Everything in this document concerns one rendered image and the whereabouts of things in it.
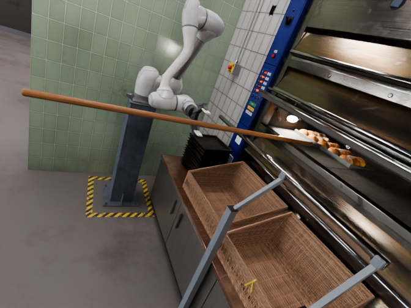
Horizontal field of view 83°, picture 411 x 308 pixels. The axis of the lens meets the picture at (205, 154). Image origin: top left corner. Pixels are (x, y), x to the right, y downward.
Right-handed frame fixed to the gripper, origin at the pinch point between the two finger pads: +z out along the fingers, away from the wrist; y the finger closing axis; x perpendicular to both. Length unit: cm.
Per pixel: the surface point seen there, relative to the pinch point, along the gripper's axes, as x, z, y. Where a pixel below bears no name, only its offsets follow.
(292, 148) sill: -65, 8, 2
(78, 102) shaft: 61, 2, 0
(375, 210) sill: -66, 66, 2
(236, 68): -59, -85, -29
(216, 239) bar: -6, 42, 43
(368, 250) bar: -29, 85, 3
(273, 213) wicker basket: -54, 29, 40
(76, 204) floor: 54, -69, 119
